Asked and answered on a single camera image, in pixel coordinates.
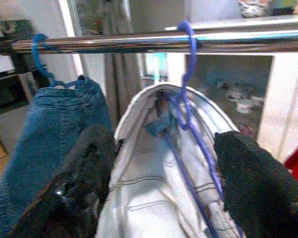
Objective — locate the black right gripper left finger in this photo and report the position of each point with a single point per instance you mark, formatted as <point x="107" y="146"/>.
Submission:
<point x="72" y="188"/>

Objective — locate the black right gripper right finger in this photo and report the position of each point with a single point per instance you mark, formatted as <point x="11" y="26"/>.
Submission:
<point x="258" y="193"/>

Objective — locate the light blue clothes hanger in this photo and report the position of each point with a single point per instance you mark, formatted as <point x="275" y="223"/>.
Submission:
<point x="156" y="67"/>

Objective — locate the blue jeans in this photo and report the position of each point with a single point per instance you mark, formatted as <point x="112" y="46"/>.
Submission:
<point x="54" y="119"/>

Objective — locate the white striped shirt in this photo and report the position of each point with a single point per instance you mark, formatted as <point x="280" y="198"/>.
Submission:
<point x="149" y="168"/>

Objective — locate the white shelf unit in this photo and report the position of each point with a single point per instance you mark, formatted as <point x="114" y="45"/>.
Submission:
<point x="283" y="104"/>

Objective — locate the chrome garment rack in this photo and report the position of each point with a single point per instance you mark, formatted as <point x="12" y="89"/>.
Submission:
<point x="139" y="42"/>

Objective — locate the patterned object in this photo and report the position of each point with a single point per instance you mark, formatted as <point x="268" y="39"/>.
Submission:
<point x="253" y="8"/>

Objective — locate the white door frame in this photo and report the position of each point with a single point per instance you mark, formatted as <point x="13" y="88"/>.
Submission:
<point x="69" y="19"/>

